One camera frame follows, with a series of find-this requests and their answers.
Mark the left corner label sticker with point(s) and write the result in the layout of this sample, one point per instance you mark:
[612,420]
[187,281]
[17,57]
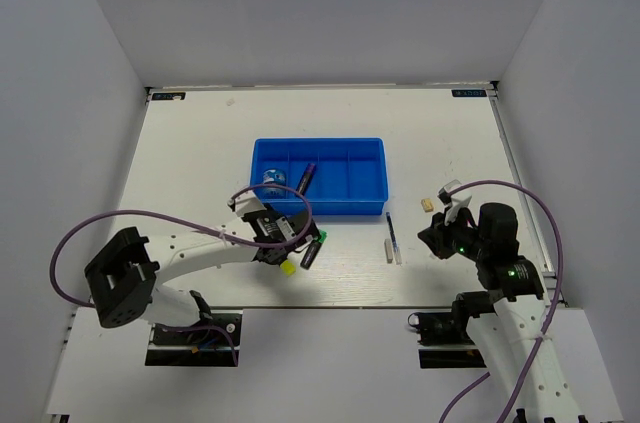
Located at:
[168,96]

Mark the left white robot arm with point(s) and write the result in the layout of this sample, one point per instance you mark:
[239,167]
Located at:
[128,279]

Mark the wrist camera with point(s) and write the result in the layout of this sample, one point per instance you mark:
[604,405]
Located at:
[245,203]
[454,198]

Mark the corner label sticker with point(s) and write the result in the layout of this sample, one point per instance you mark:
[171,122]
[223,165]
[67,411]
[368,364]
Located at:
[469,93]
[168,96]

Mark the white eraser stick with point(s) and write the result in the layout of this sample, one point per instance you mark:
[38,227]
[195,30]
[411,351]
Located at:
[389,255]

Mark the blue divided plastic tray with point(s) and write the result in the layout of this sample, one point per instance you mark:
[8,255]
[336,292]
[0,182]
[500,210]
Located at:
[350,178]

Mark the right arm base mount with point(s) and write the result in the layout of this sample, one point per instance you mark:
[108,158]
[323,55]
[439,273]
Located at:
[441,345]

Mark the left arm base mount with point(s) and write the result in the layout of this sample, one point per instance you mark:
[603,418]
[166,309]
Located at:
[197,348]

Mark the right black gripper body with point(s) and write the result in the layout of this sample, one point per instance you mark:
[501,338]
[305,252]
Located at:
[464,238]

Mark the right corner label sticker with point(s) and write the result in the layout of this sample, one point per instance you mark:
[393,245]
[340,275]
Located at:
[469,93]

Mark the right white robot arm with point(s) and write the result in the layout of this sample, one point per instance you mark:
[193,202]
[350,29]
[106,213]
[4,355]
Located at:
[504,320]

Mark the purple cap black highlighter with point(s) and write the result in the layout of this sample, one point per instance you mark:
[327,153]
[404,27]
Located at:
[306,178]

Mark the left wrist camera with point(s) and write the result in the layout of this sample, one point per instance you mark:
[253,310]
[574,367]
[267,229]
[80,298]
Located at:
[245,203]

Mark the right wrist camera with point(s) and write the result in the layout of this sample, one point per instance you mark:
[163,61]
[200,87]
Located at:
[454,198]

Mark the blue white tape roll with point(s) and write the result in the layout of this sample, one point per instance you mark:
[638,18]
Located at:
[274,179]

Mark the green cap black highlighter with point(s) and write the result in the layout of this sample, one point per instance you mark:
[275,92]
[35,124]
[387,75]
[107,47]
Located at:
[312,250]

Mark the yellow cap black highlighter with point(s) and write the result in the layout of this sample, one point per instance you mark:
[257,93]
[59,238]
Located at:
[287,268]

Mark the small beige eraser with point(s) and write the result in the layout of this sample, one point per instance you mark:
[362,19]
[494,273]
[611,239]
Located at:
[427,205]

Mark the aluminium table rail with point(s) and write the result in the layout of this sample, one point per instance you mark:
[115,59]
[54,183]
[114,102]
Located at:
[536,220]

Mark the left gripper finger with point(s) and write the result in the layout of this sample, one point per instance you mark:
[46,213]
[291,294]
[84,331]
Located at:
[304,227]
[275,256]

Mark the blue pen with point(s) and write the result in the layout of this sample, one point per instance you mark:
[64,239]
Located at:
[394,243]

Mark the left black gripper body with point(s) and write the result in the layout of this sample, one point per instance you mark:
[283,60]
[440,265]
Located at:
[273,212]

